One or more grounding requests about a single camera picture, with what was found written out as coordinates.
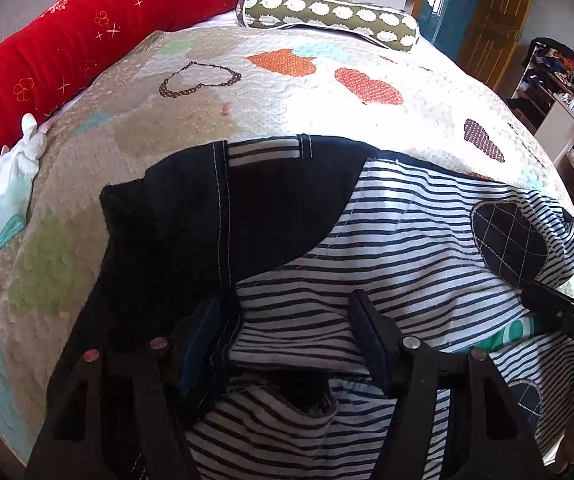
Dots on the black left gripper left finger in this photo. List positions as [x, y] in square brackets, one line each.
[125, 414]

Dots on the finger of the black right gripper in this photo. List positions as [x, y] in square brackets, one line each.
[554, 309]

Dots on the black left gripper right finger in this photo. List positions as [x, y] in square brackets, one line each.
[487, 436]

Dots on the navy striped frog pants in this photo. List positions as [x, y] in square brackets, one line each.
[289, 228]

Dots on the long red bolster pillow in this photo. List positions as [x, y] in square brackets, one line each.
[62, 51]

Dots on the wooden door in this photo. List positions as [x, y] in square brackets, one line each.
[491, 39]

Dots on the heart patterned quilt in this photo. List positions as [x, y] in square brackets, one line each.
[225, 84]

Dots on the green white patterned pillow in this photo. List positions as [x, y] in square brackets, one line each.
[388, 28]

